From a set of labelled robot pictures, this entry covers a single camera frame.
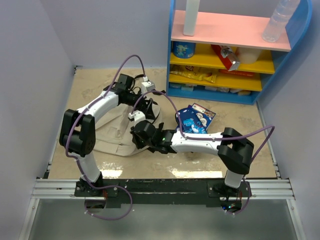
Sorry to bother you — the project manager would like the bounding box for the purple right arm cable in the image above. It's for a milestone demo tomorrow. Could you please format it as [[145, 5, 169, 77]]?
[[131, 90, 276, 216]]

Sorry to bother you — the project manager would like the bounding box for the aluminium rail frame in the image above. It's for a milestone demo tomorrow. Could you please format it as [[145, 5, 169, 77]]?
[[19, 178, 307, 240]]

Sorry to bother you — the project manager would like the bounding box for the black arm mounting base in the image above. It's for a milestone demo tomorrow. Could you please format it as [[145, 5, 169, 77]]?
[[74, 178, 252, 210]]

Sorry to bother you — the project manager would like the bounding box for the blue pencil case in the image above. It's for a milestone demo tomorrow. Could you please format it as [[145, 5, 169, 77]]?
[[175, 107, 207, 134]]

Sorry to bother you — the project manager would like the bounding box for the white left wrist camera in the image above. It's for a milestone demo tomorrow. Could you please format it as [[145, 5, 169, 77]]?
[[140, 80, 156, 94]]

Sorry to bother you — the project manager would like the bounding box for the red flat box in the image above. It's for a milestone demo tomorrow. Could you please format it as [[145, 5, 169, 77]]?
[[218, 69, 255, 78]]

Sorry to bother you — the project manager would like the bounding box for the yellow chips bag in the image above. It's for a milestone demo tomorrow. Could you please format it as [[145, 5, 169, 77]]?
[[169, 64, 218, 83]]

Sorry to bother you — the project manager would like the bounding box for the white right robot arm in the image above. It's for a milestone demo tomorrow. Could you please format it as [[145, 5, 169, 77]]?
[[130, 120, 254, 197]]

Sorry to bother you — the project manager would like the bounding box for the white tall bottle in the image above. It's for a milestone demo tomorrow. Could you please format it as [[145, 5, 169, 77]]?
[[183, 0, 200, 37]]

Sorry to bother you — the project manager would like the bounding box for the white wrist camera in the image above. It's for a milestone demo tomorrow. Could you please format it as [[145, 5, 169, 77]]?
[[128, 110, 146, 124], [140, 80, 156, 94]]

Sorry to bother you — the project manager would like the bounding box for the red snack carton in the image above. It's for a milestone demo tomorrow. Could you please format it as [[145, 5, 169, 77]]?
[[211, 44, 241, 72]]

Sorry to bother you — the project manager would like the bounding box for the blue shelf unit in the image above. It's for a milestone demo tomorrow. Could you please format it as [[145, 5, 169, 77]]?
[[165, 0, 314, 105]]

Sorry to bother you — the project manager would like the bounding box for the beige canvas backpack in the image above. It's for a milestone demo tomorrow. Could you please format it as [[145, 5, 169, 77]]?
[[94, 104, 147, 157]]

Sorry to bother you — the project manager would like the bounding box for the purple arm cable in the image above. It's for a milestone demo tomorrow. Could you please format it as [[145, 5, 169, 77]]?
[[131, 90, 276, 216], [64, 54, 134, 221]]

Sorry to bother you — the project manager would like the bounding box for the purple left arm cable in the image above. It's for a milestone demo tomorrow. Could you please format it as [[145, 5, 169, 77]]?
[[64, 54, 134, 221]]

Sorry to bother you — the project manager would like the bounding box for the clear plastic water bottle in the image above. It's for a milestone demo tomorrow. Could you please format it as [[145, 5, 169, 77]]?
[[261, 0, 300, 43]]

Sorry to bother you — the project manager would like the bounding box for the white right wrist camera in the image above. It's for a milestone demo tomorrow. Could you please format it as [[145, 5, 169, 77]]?
[[128, 110, 146, 124]]

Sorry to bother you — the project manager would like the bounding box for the white cup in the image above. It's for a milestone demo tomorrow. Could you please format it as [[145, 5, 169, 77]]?
[[235, 47, 262, 64]]

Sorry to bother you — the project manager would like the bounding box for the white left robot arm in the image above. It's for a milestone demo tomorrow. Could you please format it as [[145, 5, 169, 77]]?
[[59, 74, 159, 196]]

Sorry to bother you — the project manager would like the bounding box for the blue round can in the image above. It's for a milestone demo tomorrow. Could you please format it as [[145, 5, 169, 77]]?
[[172, 41, 196, 59]]

